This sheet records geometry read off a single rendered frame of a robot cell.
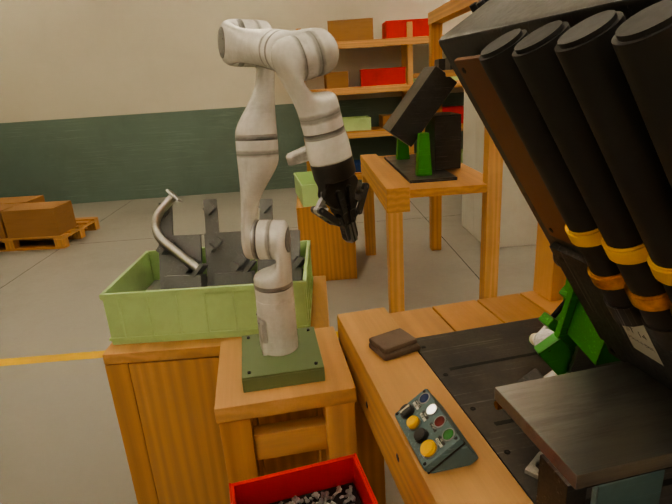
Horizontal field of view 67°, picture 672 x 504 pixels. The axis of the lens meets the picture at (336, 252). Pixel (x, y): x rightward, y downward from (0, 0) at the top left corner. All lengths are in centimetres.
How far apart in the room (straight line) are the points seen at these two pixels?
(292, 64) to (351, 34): 647
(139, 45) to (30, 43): 148
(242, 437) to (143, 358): 52
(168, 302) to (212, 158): 643
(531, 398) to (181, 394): 120
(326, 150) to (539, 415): 50
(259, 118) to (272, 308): 43
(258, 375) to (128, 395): 62
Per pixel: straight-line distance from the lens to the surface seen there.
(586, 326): 84
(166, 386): 167
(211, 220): 180
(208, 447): 178
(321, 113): 83
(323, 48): 83
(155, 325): 164
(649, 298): 49
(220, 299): 155
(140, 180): 827
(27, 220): 625
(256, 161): 110
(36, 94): 865
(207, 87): 788
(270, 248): 112
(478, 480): 91
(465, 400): 107
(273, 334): 122
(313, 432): 127
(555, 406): 68
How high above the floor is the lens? 151
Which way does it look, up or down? 19 degrees down
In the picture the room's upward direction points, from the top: 4 degrees counter-clockwise
